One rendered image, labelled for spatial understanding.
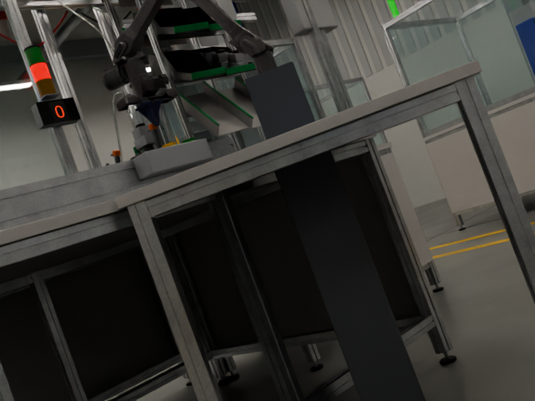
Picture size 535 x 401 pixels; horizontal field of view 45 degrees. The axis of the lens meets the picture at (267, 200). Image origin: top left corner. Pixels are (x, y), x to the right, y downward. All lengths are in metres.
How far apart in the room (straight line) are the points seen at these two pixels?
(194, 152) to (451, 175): 4.43
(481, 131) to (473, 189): 4.38
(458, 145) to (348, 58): 6.58
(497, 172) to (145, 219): 0.83
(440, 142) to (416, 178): 5.82
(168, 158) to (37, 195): 0.35
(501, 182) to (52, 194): 1.05
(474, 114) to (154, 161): 0.80
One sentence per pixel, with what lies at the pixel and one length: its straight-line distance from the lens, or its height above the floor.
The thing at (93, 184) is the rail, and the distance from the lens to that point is 1.69.
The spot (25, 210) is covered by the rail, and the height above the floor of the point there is 0.90.
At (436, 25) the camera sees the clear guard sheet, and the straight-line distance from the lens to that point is 5.96.
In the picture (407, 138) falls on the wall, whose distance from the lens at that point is 11.77.
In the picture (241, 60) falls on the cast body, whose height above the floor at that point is 1.23.
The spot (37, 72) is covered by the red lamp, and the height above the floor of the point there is 1.33.
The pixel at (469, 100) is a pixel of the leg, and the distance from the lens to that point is 1.59.
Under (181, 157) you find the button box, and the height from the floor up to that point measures 0.92.
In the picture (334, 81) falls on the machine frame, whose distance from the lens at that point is 3.57.
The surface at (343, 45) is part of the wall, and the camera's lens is 12.33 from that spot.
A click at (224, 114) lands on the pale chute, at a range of 2.20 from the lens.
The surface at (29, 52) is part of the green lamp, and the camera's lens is 2.10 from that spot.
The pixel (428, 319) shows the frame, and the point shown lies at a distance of 2.34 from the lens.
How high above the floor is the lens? 0.68
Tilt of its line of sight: 2 degrees up
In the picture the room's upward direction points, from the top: 21 degrees counter-clockwise
